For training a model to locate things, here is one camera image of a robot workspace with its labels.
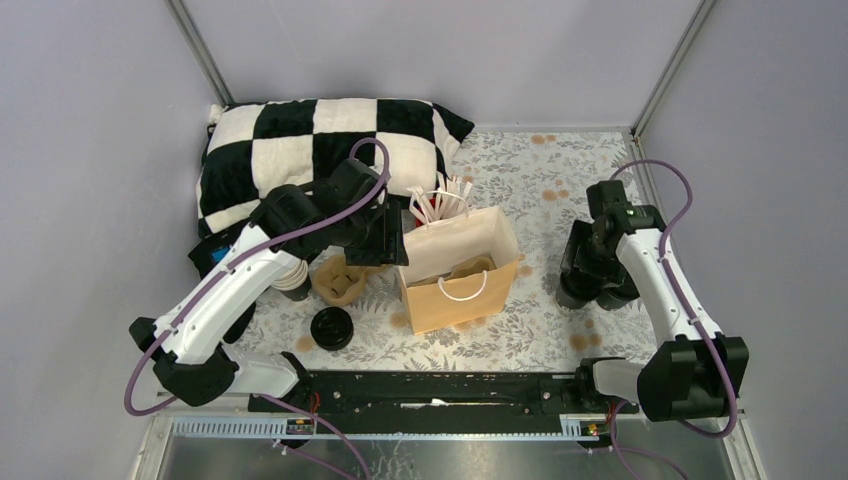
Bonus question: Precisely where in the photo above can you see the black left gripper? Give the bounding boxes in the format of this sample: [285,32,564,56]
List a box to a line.
[334,200,410,266]

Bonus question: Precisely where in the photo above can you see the brown paper bag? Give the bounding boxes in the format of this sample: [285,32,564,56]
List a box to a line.
[398,206,519,335]

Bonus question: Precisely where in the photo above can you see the black paper coffee cup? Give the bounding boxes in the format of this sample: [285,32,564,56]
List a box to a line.
[555,282,601,310]

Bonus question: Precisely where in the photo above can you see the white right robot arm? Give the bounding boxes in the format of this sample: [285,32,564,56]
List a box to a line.
[556,180,749,422]

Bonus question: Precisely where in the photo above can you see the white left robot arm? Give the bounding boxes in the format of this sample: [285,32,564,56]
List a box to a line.
[124,156,408,416]

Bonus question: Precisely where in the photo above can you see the red cup holder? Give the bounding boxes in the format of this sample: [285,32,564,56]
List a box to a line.
[411,191,468,226]

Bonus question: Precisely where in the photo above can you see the brown cardboard cup carrier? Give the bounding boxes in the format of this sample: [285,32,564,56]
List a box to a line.
[311,255,389,307]

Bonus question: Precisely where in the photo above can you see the floral table mat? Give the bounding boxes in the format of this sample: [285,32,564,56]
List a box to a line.
[238,132,656,372]

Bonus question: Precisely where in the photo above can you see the stack of paper cups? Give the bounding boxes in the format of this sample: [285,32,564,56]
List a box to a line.
[271,260,312,302]

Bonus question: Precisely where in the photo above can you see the stack of black lids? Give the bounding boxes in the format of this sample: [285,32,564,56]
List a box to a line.
[310,307,354,351]

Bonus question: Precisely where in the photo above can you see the black white checkered pillow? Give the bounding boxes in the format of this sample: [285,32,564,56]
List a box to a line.
[195,98,475,238]

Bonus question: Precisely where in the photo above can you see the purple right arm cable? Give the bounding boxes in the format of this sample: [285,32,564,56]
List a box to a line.
[608,158,740,480]

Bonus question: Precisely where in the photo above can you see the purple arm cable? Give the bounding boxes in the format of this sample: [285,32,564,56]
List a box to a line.
[608,158,740,480]
[123,137,392,480]

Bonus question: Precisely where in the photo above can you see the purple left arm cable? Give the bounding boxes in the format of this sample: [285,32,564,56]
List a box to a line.
[123,137,392,480]

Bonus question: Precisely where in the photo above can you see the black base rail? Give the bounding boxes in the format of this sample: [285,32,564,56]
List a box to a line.
[283,370,619,437]

